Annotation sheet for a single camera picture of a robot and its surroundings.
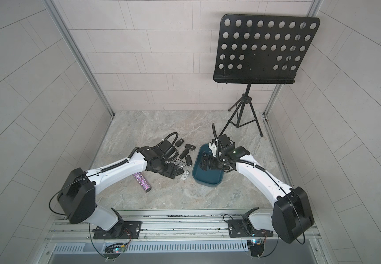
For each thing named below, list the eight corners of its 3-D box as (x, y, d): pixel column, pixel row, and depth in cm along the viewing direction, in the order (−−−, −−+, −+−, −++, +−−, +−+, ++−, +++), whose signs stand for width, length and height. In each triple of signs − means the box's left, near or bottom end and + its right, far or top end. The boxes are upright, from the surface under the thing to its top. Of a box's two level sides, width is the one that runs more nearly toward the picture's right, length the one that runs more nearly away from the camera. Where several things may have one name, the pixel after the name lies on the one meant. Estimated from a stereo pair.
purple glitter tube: (146, 193, 83) (144, 191, 81) (134, 177, 89) (132, 174, 86) (152, 188, 85) (151, 186, 82) (141, 172, 90) (139, 170, 88)
